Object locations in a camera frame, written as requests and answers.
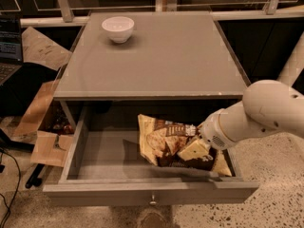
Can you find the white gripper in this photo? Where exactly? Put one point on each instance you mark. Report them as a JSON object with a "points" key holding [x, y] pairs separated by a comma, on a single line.
{"points": [[211, 131]]}

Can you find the brown chip bag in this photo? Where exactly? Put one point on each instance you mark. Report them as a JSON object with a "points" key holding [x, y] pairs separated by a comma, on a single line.
{"points": [[161, 140]]}

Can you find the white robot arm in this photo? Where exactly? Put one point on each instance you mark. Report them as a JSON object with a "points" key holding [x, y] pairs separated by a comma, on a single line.
{"points": [[267, 107]]}

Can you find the small metal drawer knob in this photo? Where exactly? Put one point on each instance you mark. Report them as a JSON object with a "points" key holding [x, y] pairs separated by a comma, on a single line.
{"points": [[153, 201]]}

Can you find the grey open top drawer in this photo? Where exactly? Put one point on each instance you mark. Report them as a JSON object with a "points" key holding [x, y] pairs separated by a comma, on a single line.
{"points": [[104, 167]]}

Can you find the grey wooden cabinet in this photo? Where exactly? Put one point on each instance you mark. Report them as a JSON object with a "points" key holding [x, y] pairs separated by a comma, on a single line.
{"points": [[170, 55]]}

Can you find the white ceramic bowl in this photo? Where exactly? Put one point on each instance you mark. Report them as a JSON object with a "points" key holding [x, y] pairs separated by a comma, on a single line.
{"points": [[118, 28]]}

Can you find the open cardboard box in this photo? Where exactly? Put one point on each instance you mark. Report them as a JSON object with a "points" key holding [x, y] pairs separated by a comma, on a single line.
{"points": [[49, 148]]}

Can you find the black stand leg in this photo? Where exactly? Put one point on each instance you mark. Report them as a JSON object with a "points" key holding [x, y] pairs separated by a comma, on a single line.
{"points": [[34, 179]]}

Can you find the brown paper sheet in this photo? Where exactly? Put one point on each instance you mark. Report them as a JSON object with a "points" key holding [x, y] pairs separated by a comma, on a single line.
{"points": [[39, 49]]}

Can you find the black open laptop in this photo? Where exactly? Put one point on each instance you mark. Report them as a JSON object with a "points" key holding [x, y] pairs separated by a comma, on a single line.
{"points": [[11, 51]]}

